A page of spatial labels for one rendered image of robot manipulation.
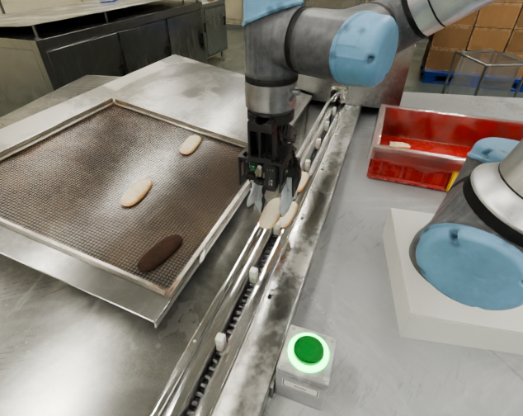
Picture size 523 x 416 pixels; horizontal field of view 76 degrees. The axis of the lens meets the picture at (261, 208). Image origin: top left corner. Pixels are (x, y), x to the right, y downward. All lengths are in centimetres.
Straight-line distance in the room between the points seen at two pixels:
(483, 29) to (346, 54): 465
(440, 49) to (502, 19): 64
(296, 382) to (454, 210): 29
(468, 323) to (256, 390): 33
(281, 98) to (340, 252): 37
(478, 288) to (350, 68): 27
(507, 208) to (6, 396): 67
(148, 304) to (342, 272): 37
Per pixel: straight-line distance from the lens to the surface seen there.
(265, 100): 48
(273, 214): 63
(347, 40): 40
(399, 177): 98
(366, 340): 61
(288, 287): 59
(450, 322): 61
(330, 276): 68
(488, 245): 39
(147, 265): 60
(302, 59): 43
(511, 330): 64
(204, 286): 66
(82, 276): 62
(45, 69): 236
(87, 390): 60
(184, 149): 87
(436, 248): 41
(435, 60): 503
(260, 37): 46
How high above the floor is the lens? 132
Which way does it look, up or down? 37 degrees down
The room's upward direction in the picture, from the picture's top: straight up
